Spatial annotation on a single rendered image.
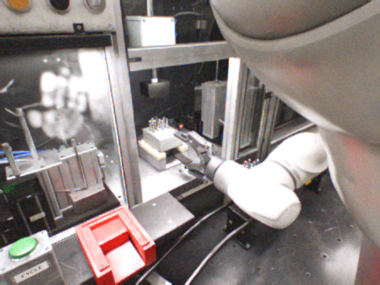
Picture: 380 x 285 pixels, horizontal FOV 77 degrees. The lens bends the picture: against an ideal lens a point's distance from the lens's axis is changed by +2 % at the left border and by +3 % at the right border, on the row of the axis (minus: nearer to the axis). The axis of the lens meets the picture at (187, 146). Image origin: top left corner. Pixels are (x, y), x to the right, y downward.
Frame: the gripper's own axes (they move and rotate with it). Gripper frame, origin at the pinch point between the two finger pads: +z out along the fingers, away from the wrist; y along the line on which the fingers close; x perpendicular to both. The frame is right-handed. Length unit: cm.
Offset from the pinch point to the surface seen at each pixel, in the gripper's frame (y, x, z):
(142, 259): -9.0, 28.7, -24.4
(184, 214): -9.8, 12.3, -18.1
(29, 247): 3, 47, -18
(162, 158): -4.2, 5.5, 3.8
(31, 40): 36, 36, -12
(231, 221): -25.5, -8.6, -18.2
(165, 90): 17.1, -1.9, 11.1
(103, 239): -5.7, 34.0, -16.8
